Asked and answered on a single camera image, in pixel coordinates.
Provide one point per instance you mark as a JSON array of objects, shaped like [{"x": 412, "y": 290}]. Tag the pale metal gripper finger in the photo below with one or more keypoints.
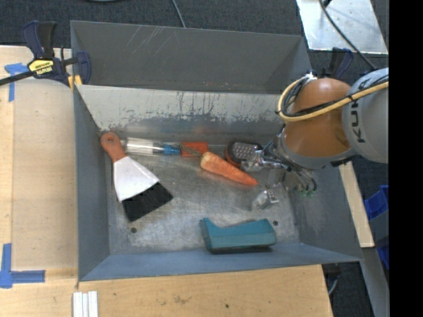
[
  {"x": 259, "y": 163},
  {"x": 266, "y": 200}
]

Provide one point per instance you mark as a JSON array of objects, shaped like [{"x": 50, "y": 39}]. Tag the black and orange toy phone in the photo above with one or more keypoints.
[{"x": 239, "y": 150}]

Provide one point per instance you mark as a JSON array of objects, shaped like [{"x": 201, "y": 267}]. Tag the orange carrot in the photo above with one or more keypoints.
[{"x": 224, "y": 169}]

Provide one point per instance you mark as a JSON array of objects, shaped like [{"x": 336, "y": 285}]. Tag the teal flat block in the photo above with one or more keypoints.
[{"x": 238, "y": 236}]

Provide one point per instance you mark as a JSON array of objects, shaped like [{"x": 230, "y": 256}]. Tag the grey metal bin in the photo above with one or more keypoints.
[{"x": 205, "y": 206}]

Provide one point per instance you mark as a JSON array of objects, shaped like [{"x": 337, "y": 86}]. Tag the orange-red small block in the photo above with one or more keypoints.
[{"x": 195, "y": 148}]

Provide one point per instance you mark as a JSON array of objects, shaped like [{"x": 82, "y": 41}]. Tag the clear plastic tube, blue tip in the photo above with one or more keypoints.
[{"x": 142, "y": 146}]

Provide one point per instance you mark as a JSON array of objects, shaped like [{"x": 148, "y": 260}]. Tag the pale wood board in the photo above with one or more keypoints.
[{"x": 44, "y": 177}]

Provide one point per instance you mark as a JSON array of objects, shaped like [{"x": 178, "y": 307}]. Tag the black cylinder on white bracket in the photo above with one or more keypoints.
[{"x": 340, "y": 162}]

